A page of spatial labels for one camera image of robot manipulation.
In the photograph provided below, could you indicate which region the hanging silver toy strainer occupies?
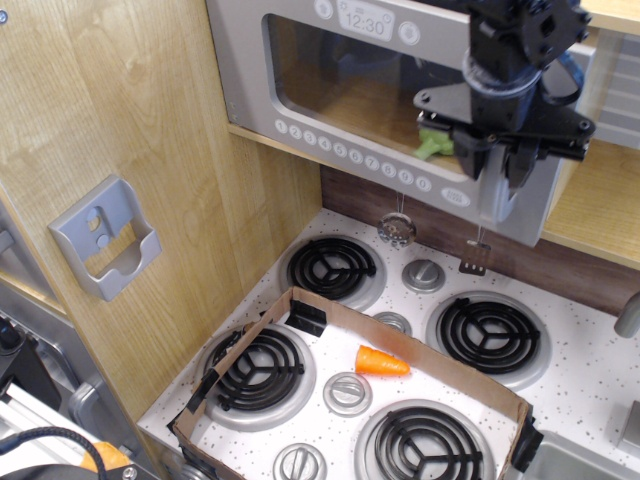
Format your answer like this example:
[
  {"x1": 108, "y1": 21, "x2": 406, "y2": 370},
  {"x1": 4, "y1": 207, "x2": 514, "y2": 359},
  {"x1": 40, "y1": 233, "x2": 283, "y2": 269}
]
[{"x1": 377, "y1": 192, "x2": 417, "y2": 249}]

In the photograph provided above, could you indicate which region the black cable bottom left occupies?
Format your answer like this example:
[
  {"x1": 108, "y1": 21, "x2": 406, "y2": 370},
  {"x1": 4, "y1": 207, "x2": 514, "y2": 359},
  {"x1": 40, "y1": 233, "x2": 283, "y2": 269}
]
[{"x1": 0, "y1": 425, "x2": 109, "y2": 480}]

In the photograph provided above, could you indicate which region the small middle grey knob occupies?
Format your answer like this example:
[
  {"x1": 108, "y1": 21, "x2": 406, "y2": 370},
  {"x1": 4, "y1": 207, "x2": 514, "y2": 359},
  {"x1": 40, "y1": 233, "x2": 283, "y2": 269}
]
[{"x1": 373, "y1": 311, "x2": 413, "y2": 336}]

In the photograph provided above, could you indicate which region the black burner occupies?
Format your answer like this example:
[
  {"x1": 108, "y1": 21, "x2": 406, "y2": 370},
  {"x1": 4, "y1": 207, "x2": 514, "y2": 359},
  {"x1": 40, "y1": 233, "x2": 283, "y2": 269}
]
[
  {"x1": 278, "y1": 235, "x2": 387, "y2": 311},
  {"x1": 424, "y1": 291, "x2": 552, "y2": 391},
  {"x1": 353, "y1": 399, "x2": 497, "y2": 480},
  {"x1": 205, "y1": 325, "x2": 317, "y2": 432}
]

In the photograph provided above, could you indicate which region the orange object bottom left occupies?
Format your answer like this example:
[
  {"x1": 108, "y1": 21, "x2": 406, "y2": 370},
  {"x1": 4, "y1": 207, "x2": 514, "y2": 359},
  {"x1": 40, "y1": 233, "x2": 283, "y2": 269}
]
[{"x1": 79, "y1": 442, "x2": 131, "y2": 473}]

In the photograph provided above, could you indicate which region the front grey stove knob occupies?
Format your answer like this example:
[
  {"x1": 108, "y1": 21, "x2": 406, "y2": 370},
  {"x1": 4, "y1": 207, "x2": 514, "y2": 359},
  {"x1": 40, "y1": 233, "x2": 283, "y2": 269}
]
[{"x1": 273, "y1": 443, "x2": 328, "y2": 480}]

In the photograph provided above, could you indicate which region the front right black burner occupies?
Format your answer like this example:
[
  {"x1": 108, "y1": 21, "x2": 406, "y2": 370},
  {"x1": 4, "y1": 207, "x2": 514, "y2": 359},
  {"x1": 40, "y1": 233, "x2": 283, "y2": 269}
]
[{"x1": 353, "y1": 399, "x2": 497, "y2": 480}]

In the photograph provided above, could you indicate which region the back left black burner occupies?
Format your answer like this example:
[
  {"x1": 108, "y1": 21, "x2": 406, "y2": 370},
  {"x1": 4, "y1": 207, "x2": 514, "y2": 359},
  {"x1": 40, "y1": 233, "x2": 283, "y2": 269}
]
[{"x1": 278, "y1": 235, "x2": 387, "y2": 311}]

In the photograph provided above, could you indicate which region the orange toy carrot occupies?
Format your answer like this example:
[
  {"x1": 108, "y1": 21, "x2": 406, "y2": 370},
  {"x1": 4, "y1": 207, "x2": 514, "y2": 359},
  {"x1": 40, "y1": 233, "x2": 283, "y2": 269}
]
[{"x1": 355, "y1": 345, "x2": 411, "y2": 376}]

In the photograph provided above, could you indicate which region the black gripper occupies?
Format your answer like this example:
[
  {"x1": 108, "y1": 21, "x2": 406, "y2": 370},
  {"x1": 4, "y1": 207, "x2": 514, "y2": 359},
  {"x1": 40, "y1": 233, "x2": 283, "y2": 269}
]
[{"x1": 413, "y1": 83, "x2": 596, "y2": 190}]

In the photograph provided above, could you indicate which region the steel toy sink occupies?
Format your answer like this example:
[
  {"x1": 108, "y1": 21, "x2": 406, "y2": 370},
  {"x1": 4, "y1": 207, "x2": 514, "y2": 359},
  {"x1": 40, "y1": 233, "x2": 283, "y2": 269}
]
[{"x1": 523, "y1": 431, "x2": 639, "y2": 480}]

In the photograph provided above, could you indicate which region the grey oven door handle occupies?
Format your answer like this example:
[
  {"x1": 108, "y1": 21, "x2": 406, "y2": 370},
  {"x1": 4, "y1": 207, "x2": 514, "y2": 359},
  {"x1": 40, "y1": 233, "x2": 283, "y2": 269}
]
[{"x1": 68, "y1": 381, "x2": 107, "y2": 437}]

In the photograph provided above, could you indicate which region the grey wall holder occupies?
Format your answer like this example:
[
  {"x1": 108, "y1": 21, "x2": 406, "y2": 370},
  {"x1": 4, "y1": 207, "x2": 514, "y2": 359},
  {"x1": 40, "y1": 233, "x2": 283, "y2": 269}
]
[{"x1": 48, "y1": 175, "x2": 162, "y2": 302}]

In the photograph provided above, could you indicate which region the front left black burner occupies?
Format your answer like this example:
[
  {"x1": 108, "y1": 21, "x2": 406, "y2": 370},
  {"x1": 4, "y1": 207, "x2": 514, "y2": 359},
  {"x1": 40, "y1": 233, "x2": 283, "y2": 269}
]
[{"x1": 205, "y1": 325, "x2": 317, "y2": 432}]

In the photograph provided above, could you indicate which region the grey toy microwave door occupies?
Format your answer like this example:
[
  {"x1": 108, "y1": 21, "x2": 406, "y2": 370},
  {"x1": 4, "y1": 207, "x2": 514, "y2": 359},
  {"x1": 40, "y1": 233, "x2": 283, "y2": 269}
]
[{"x1": 207, "y1": 1, "x2": 569, "y2": 246}]

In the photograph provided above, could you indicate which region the back grey stove knob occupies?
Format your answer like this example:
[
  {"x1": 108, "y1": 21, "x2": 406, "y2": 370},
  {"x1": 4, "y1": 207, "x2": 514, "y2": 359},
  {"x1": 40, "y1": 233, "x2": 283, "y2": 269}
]
[{"x1": 402, "y1": 259, "x2": 446, "y2": 294}]

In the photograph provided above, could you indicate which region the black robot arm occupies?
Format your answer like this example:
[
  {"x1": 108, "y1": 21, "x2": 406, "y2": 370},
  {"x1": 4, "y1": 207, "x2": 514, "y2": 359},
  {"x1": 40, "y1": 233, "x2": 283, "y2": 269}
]
[{"x1": 414, "y1": 1, "x2": 596, "y2": 191}]

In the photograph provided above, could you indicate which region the green toy broccoli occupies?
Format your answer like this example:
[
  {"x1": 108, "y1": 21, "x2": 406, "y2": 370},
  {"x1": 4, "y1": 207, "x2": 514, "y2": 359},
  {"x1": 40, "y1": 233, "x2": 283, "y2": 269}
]
[{"x1": 414, "y1": 129, "x2": 454, "y2": 160}]

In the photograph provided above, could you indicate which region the brown cardboard frame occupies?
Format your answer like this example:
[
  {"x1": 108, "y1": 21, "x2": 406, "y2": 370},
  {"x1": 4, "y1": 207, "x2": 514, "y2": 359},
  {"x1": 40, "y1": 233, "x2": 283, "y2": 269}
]
[{"x1": 168, "y1": 287, "x2": 543, "y2": 479}]

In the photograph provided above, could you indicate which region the back right black burner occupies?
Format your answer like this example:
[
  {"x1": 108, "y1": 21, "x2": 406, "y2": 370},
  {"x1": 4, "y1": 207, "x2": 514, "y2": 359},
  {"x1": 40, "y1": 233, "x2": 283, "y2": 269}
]
[{"x1": 424, "y1": 291, "x2": 552, "y2": 391}]

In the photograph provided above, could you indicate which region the silver microwave door handle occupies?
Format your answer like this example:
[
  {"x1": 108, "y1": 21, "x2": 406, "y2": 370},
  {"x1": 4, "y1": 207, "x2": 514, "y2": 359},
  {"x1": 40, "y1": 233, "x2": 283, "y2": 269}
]
[{"x1": 478, "y1": 147, "x2": 517, "y2": 226}]

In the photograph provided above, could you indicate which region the grey stove knob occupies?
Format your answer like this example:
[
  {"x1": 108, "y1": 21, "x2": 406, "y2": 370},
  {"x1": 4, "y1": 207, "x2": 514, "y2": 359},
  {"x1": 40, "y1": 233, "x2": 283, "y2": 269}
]
[
  {"x1": 273, "y1": 443, "x2": 328, "y2": 480},
  {"x1": 323, "y1": 372, "x2": 373, "y2": 417},
  {"x1": 402, "y1": 259, "x2": 446, "y2": 294}
]

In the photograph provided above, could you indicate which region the grey toy faucet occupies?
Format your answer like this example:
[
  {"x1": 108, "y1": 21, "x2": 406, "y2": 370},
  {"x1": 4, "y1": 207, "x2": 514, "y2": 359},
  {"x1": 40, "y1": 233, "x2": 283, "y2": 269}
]
[{"x1": 614, "y1": 293, "x2": 640, "y2": 339}]

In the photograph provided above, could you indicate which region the centre grey stove knob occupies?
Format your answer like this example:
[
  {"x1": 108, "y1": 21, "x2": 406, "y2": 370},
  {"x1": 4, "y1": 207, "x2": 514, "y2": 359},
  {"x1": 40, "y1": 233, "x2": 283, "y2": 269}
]
[{"x1": 323, "y1": 372, "x2": 373, "y2": 417}]

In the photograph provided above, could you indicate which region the hanging toy spatula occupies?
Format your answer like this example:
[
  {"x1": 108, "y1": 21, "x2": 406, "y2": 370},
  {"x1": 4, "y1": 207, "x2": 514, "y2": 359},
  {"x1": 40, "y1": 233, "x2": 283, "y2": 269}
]
[{"x1": 458, "y1": 226, "x2": 492, "y2": 277}]

